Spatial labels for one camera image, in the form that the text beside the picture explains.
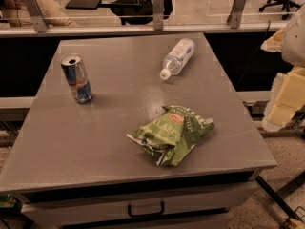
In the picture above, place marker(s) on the clear plastic water bottle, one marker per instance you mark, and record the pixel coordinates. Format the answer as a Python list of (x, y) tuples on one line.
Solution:
[(177, 58)]

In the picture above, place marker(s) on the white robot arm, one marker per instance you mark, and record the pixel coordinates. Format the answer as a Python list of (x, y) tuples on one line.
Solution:
[(293, 41)]

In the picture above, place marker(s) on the redbull can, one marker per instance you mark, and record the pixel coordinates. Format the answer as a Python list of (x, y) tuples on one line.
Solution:
[(76, 75)]

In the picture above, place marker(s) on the green jalapeno chip bag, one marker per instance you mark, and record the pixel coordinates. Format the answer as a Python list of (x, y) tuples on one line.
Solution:
[(170, 137)]

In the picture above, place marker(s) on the dark desk with stand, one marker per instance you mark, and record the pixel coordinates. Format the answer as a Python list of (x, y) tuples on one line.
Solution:
[(133, 12)]

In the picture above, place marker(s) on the grey cabinet drawer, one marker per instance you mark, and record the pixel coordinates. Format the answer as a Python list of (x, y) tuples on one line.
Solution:
[(178, 202)]

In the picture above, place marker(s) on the person in beige sweater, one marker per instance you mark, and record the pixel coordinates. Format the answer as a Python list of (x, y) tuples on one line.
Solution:
[(17, 14)]

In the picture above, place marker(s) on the black office chair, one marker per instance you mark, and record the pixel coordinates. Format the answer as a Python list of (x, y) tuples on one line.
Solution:
[(286, 5)]

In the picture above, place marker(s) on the black drawer handle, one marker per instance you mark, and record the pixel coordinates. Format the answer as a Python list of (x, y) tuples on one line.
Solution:
[(146, 210)]

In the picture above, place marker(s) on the middle metal bracket post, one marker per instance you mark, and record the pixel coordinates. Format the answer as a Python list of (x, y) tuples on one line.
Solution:
[(158, 14)]

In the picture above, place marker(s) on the metal bracket post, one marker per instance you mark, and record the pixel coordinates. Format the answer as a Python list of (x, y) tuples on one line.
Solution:
[(234, 18), (158, 14), (38, 22)]

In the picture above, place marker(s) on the left metal bracket post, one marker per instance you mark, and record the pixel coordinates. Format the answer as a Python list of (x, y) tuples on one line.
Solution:
[(38, 22)]

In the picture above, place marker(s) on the right metal bracket post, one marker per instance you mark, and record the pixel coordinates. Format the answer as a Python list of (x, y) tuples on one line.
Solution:
[(234, 18)]

